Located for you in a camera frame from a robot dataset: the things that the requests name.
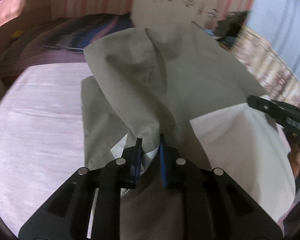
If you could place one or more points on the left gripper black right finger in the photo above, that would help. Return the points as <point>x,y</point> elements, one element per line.
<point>213,205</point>

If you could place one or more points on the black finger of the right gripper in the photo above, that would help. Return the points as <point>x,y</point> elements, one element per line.
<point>267,107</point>

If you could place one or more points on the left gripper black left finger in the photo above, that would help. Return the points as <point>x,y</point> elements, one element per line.
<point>96,193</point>

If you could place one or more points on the grey and white jacket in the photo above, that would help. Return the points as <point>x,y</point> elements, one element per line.
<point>182,84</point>

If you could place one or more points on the dark clothes pile on desk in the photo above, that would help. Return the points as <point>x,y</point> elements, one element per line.
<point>232,24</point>

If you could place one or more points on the person's right hand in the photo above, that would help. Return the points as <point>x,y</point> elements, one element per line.
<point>294,155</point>

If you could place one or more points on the right floral blue curtain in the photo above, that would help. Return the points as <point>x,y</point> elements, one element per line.
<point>268,45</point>

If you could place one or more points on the pink floral bed sheet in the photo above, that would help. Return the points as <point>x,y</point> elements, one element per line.
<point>41,137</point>

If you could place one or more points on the wooden desk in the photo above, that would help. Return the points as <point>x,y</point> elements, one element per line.
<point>226,42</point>

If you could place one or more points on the white wardrobe with decals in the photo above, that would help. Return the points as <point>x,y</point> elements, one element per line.
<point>148,13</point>

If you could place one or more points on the dark striped bed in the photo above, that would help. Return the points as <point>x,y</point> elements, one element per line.
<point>58,41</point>

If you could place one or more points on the yellow object on bed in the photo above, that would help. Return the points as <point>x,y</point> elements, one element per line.
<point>17,33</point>

